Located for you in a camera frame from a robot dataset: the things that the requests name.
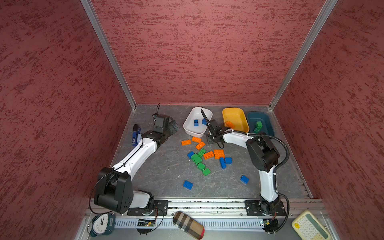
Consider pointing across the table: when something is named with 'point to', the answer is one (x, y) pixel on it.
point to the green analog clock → (102, 224)
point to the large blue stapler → (136, 130)
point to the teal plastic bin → (268, 128)
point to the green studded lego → (201, 152)
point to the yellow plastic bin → (236, 116)
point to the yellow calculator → (309, 227)
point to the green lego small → (258, 124)
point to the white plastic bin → (195, 113)
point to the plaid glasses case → (188, 224)
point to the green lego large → (196, 158)
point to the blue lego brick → (196, 123)
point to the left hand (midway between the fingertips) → (172, 130)
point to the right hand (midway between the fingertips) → (211, 140)
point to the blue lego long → (223, 163)
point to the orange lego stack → (219, 153)
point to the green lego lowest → (206, 171)
